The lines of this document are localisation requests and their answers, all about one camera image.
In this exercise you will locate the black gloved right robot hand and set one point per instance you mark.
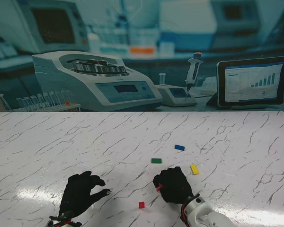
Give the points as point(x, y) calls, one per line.
point(175, 186)

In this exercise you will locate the red domino block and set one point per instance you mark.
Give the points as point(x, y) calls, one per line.
point(141, 205)

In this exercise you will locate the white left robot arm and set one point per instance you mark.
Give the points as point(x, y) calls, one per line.
point(61, 222)

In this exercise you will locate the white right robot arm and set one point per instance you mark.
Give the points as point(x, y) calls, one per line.
point(203, 212)

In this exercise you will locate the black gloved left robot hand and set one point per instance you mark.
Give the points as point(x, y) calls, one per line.
point(78, 194)

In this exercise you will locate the blue domino block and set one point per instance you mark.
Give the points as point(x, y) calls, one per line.
point(180, 147)

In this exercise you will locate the yellow domino block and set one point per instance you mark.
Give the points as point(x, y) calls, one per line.
point(194, 169)

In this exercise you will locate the green domino block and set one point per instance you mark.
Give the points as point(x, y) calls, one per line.
point(156, 160)

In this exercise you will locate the printed laboratory photo backdrop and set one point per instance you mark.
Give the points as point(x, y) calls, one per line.
point(142, 35)

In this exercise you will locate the pink domino block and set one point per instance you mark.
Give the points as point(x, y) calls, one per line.
point(159, 188)

